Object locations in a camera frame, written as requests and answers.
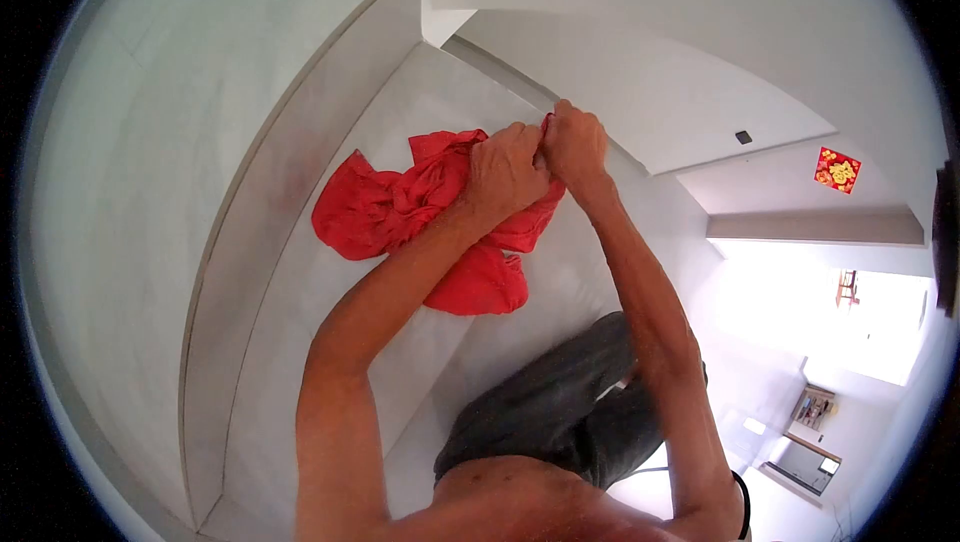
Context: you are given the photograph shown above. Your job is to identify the person's right hand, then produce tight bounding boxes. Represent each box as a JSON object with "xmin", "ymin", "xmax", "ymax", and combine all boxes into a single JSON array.
[{"xmin": 540, "ymin": 98, "xmax": 611, "ymax": 195}]

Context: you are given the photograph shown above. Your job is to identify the person's left hand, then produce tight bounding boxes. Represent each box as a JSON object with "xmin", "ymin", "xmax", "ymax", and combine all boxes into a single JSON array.
[{"xmin": 464, "ymin": 121, "xmax": 554, "ymax": 226}]

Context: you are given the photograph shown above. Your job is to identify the person's left fingers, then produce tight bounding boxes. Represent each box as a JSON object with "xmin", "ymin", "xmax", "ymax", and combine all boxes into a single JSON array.
[{"xmin": 510, "ymin": 121, "xmax": 554, "ymax": 185}]

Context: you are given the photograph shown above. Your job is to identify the person's right fingers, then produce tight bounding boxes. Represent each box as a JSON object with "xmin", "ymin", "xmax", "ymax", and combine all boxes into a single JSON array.
[{"xmin": 540, "ymin": 98, "xmax": 579, "ymax": 182}]

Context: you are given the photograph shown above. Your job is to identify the red cloth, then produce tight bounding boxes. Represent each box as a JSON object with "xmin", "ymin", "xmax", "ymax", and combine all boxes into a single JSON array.
[{"xmin": 310, "ymin": 113, "xmax": 568, "ymax": 317}]

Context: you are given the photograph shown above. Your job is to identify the person's legs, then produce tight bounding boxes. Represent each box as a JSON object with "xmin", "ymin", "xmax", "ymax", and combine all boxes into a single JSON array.
[{"xmin": 433, "ymin": 311, "xmax": 708, "ymax": 491}]

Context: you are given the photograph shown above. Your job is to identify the person's body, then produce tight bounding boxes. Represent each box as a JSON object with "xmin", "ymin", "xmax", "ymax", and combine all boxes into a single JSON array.
[{"xmin": 294, "ymin": 339, "xmax": 752, "ymax": 542}]

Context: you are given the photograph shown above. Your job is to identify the low cabinet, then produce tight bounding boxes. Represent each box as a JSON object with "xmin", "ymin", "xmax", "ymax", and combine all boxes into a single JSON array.
[{"xmin": 759, "ymin": 432, "xmax": 843, "ymax": 500}]

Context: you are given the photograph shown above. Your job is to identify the red square wall decoration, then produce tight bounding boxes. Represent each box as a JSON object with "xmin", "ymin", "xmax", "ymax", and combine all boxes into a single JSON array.
[{"xmin": 813, "ymin": 146, "xmax": 863, "ymax": 196}]

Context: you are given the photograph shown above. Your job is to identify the wall shelf with items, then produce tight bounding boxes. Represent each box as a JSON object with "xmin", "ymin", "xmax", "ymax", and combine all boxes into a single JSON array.
[{"xmin": 789, "ymin": 383, "xmax": 838, "ymax": 432}]

